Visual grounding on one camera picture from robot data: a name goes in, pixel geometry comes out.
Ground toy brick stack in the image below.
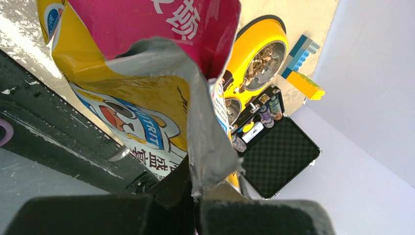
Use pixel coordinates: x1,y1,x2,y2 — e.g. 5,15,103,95
280,34,326,101

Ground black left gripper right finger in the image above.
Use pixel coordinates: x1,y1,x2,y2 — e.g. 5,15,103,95
196,183,336,235

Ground yellow double pet bowl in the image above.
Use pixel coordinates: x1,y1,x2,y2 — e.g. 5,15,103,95
222,15,288,126

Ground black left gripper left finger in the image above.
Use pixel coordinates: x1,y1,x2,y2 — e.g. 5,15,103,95
5,159,195,235

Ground pet food bag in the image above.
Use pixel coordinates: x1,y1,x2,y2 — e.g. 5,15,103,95
36,0,241,197

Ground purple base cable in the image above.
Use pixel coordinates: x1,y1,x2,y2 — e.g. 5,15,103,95
0,117,15,147

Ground white playing card box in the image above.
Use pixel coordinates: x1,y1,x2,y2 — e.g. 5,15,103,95
242,122,264,143

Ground silver metal food scoop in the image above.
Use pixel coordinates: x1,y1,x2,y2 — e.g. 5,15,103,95
108,145,130,162

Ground black poker chip case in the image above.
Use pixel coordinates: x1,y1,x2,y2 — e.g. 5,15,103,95
230,86,322,199

